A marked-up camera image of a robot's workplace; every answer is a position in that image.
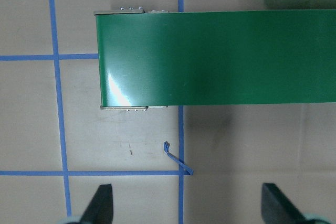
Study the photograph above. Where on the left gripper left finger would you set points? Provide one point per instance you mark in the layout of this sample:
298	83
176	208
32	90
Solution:
100	208

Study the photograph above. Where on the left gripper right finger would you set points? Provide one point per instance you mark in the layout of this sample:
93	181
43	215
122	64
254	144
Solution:
277	208

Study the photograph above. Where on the green conveyor belt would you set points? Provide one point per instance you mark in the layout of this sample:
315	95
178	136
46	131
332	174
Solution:
215	58

